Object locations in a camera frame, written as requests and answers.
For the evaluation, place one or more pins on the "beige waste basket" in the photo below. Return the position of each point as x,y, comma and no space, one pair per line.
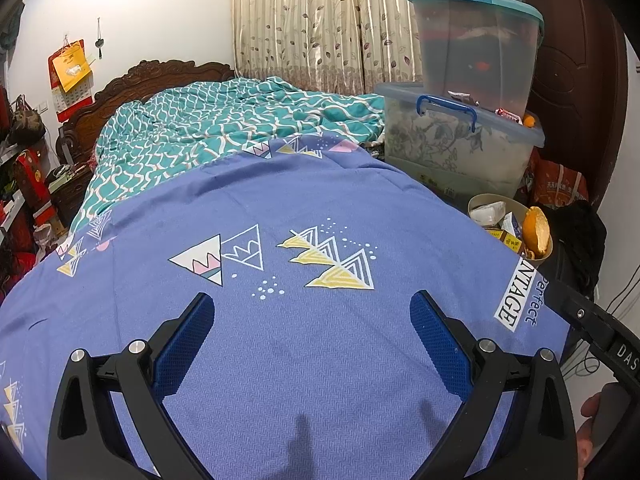
495,196

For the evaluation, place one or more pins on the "clear storage bin teal lid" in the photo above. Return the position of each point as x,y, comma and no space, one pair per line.
475,45

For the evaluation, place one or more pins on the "person's right hand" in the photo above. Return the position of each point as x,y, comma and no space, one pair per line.
592,407

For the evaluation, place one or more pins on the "hanging wall ornament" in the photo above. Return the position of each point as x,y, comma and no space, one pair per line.
99,42

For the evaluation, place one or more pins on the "white wall socket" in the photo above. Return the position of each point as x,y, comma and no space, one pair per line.
44,107

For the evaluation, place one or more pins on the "red gift box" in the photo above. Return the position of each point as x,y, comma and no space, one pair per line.
32,180

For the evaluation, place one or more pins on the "dark wooden door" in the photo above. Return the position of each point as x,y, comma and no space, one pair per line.
575,60

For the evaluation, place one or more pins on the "wooden nightstand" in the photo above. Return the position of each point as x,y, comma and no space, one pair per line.
70,190

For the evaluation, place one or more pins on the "brown handbag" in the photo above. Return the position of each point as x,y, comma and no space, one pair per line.
25,120

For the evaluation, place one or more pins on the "dark blue milk carton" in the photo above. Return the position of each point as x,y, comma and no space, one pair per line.
512,222

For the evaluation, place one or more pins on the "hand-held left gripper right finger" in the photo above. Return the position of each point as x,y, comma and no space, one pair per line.
442,345

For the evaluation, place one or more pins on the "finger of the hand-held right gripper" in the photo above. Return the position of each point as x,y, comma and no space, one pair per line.
580,312

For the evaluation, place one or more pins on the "small orange fruit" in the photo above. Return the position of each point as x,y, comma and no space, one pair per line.
529,120

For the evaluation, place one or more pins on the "red snack wrapper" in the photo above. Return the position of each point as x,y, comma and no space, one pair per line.
506,113

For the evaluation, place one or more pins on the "white tissue pack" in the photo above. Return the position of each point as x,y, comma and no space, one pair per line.
487,212

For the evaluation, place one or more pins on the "teal patterned quilt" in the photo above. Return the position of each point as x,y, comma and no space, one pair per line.
225,110

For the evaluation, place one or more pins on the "grey metal shelf rack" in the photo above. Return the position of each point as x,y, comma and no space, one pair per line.
10,215

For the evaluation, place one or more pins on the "yellow brown medicine box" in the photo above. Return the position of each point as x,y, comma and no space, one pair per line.
510,243

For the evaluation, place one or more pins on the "carved wooden headboard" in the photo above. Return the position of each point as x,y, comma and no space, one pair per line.
150,72

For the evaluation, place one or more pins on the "orange peel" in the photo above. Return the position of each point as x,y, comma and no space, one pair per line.
535,230

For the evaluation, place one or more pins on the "red shopping bag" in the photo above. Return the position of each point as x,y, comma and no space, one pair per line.
560,185

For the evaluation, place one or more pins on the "silver snack wrapper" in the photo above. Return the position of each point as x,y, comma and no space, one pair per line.
461,98

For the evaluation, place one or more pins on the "black bag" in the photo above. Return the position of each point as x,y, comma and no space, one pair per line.
575,240

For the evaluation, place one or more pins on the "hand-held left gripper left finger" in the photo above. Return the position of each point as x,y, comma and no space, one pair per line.
182,340

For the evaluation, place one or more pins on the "leaf print curtain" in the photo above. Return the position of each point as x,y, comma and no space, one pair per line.
320,20

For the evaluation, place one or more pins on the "red yellow wall calendar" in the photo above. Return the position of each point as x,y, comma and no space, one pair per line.
70,67

